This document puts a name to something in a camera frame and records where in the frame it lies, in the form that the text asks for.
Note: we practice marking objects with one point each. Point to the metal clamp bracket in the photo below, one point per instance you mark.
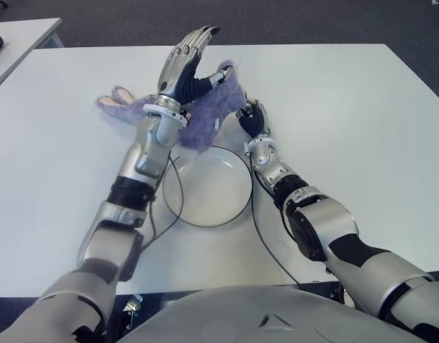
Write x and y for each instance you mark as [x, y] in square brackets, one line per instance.
[134, 304]

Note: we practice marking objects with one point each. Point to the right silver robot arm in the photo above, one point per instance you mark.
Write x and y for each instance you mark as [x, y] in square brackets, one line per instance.
[322, 221]

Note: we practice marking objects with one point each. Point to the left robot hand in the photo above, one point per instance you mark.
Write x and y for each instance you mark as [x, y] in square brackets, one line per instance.
[178, 71]

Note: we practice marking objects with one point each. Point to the purple plush bunny doll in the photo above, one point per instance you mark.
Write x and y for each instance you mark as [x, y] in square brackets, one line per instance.
[219, 103]

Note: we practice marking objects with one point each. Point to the grey robot torso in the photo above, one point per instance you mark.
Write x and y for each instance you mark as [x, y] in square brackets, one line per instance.
[240, 314]

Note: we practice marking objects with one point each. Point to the white neighbouring table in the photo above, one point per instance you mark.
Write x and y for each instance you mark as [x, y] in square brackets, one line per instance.
[23, 39]

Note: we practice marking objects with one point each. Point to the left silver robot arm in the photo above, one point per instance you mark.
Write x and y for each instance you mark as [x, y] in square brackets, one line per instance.
[147, 157]

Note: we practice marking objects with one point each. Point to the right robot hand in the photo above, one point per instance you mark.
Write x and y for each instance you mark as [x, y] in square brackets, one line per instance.
[256, 119]

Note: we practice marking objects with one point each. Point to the white plate black rim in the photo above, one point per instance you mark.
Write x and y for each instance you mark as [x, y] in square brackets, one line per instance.
[212, 189]

